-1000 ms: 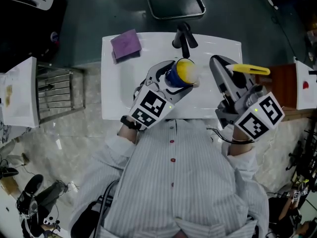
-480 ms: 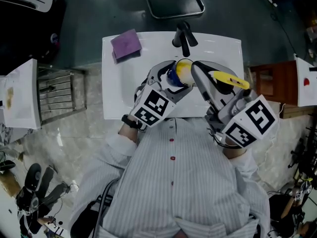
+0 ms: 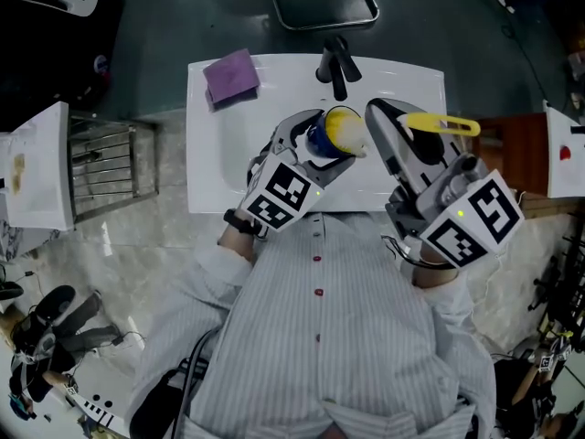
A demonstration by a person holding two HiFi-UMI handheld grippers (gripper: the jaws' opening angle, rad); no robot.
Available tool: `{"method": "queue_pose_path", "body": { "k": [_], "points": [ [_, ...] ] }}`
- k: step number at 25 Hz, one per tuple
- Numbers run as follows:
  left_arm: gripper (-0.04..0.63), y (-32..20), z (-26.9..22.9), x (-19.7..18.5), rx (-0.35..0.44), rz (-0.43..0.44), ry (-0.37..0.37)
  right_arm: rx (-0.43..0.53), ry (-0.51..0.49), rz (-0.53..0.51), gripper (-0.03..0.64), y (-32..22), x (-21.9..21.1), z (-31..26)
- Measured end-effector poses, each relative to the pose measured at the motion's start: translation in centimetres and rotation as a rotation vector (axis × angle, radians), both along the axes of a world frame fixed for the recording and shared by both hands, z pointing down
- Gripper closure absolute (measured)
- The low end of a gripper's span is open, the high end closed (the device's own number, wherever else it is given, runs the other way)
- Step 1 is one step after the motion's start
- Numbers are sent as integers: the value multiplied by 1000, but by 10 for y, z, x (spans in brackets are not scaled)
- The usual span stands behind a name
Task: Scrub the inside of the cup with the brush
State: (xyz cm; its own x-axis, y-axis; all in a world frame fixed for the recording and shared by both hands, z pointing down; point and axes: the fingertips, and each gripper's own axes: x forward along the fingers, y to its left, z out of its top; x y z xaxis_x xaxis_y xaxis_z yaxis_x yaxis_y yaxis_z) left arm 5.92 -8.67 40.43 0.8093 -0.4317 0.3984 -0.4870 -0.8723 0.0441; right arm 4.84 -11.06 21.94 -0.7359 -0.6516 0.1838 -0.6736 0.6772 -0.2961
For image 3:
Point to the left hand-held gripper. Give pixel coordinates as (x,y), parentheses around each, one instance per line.
(281,195)

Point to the stained white basin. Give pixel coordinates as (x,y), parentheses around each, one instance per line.
(41,176)

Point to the black bag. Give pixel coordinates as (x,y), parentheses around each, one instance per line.
(171,400)

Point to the blue cup with yellow inside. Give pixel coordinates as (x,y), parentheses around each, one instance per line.
(322,142)

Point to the brown wooden cabinet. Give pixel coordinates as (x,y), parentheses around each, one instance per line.
(516,153)

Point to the purple cleaning cloth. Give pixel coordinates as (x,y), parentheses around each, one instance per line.
(230,78)

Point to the black faucet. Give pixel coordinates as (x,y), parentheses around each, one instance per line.
(336,67)

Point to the person's striped shirt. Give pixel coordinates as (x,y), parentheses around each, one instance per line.
(329,336)

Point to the white ceramic sink basin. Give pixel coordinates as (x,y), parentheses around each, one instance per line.
(228,153)

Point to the black metal stand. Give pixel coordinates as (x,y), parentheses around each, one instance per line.
(564,286)

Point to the person's right forearm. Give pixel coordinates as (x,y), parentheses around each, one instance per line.
(434,275)

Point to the metal tube chair frame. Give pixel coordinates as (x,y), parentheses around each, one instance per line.
(329,23)

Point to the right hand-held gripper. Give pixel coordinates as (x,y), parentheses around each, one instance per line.
(475,217)

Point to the black wristband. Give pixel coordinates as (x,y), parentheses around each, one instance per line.
(240,222)

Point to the person's left forearm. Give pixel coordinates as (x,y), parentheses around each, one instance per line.
(237,245)

